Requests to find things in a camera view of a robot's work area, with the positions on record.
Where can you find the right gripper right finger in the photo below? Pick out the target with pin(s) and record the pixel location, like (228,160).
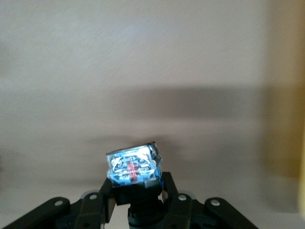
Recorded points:
(186,210)

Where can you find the yellow push button switch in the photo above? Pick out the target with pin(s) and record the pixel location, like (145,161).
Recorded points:
(131,167)

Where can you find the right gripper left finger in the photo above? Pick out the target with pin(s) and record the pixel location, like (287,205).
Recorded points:
(90,210)

